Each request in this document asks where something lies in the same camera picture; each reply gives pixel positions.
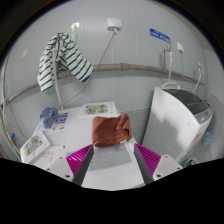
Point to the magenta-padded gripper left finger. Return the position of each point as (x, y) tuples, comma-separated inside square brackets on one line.
[(78, 161)]

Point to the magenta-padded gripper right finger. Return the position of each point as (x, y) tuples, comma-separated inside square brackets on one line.
[(148, 160)]

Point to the brown towel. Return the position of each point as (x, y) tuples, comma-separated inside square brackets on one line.
[(111, 130)]

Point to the white printed paper sheet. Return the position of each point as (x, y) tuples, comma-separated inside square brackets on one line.
[(56, 137)]

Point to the grey printed label sheet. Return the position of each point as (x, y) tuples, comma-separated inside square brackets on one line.
[(111, 158)]

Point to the colourful printed leaflet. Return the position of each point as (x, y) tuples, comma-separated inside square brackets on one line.
[(62, 120)]

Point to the white washing machine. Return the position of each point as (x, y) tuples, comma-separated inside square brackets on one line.
[(173, 123)]

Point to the crumpled blue-grey cloth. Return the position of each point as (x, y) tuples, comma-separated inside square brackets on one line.
[(49, 116)]

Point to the white upright pipe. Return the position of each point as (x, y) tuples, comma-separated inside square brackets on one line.
[(58, 90)]

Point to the green-striped white cloth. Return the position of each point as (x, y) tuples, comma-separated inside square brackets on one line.
[(73, 61)]

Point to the long grey wall pipe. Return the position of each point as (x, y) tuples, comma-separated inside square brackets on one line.
[(133, 66)]

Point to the small pale wall label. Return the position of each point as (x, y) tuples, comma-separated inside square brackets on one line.
[(25, 53)]

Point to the blue wall sign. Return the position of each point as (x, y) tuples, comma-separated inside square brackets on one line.
[(160, 35)]

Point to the small white wall socket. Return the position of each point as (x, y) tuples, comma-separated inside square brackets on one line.
[(75, 25)]

